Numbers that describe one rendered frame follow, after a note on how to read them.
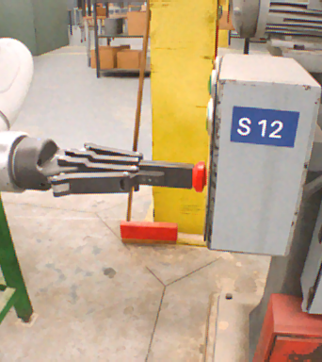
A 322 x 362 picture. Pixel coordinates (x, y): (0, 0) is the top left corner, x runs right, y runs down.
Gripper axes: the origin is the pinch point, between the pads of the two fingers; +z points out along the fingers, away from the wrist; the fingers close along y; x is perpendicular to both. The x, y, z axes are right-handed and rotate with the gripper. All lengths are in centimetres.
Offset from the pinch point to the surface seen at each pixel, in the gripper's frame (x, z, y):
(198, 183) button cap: 0.2, 4.3, 2.2
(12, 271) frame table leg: -67, -64, -42
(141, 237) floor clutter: -92, -30, -105
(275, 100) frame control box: 12.8, 11.4, 8.3
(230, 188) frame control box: 3.3, 8.0, 8.2
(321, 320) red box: -35.6, 30.9, -9.7
